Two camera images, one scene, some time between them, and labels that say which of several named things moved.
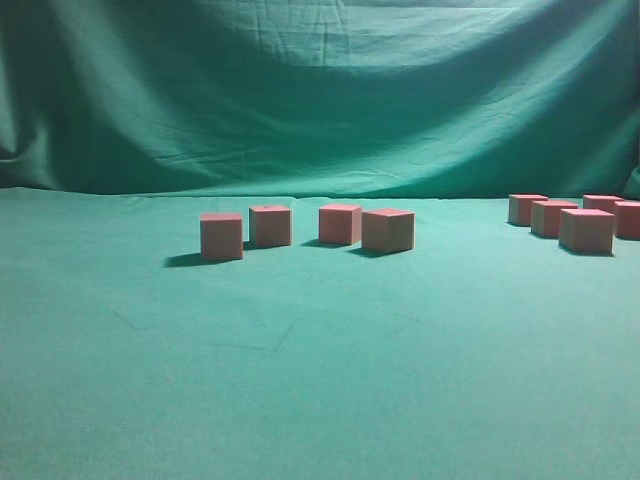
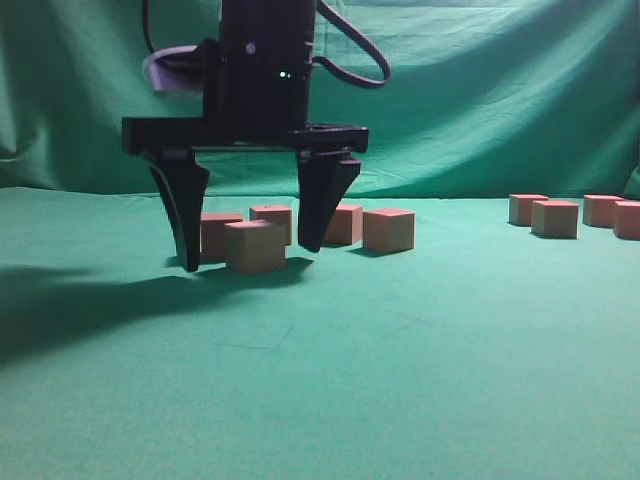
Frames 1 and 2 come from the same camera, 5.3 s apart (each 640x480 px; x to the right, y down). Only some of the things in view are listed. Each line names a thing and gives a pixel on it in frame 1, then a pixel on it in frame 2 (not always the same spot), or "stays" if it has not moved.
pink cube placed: (339, 224) stays
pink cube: (388, 229) stays
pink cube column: (590, 231) -> (255, 246)
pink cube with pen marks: (269, 226) stays
